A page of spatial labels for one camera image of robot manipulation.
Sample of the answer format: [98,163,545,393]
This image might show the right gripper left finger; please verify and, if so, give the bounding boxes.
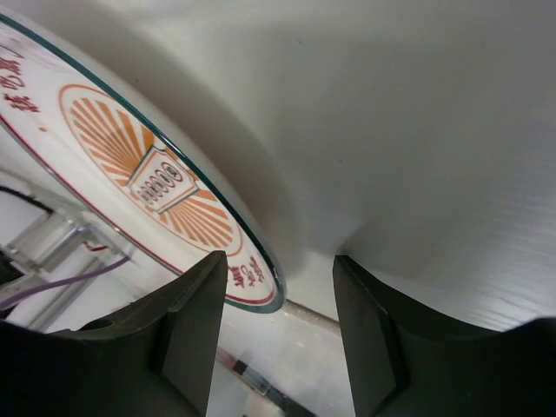
[1,251,228,416]

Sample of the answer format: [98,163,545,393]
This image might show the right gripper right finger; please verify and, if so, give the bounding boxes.
[333,255,555,416]

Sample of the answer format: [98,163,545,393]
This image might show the glass plate orange sunburst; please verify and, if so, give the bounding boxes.
[1,12,286,314]

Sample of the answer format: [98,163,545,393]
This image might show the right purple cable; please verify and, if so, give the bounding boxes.
[0,254,131,308]

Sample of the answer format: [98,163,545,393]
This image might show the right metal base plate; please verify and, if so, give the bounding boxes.
[1,210,111,289]

